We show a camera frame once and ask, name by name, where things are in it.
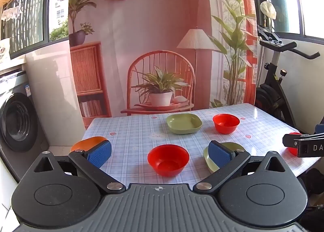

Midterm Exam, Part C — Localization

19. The grey washing machine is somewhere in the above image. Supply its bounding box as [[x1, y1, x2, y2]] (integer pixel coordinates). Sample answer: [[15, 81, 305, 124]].
[[0, 68, 50, 182]]

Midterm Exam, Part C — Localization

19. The black exercise bike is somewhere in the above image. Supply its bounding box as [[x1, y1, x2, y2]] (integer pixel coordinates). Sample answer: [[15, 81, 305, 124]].
[[254, 25, 321, 134]]

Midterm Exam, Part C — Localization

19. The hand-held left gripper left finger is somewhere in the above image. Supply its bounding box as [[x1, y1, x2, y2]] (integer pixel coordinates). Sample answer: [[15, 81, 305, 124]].
[[25, 140, 126, 195]]

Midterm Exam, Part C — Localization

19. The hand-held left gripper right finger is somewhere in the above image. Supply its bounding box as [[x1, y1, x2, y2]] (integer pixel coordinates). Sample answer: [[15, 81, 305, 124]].
[[193, 140, 297, 195]]

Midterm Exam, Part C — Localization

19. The orange plate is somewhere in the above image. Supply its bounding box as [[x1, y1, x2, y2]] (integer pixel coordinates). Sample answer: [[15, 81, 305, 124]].
[[70, 136, 107, 153]]

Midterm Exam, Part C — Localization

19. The printed carton box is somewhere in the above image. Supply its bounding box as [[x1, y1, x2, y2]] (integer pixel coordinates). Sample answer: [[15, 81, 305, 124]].
[[0, 38, 11, 64]]

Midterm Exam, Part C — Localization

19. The cream cloth cover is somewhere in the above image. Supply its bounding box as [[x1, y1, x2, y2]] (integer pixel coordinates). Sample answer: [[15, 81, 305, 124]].
[[260, 1, 277, 20]]

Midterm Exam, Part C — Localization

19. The green square plate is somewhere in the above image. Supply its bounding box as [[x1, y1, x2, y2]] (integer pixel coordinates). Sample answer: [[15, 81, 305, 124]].
[[166, 114, 202, 135]]

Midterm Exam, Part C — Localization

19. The printed room backdrop cloth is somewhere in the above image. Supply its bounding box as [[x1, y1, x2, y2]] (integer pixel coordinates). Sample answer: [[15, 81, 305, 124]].
[[68, 0, 259, 129]]

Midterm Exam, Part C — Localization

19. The red plastic bowl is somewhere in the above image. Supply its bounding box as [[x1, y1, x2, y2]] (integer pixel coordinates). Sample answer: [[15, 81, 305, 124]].
[[212, 113, 240, 135], [147, 144, 190, 177], [287, 132, 303, 156]]

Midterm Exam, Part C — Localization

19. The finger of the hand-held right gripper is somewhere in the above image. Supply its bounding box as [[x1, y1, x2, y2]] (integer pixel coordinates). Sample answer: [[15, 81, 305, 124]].
[[301, 124, 324, 137], [283, 132, 308, 149]]

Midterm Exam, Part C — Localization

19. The white hanging cloth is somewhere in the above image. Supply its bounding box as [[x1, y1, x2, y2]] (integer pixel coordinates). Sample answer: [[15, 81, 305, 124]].
[[1, 5, 22, 21]]

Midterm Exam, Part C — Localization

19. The green round plate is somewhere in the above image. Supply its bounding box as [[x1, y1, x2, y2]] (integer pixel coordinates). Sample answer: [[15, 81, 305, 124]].
[[203, 142, 246, 174]]

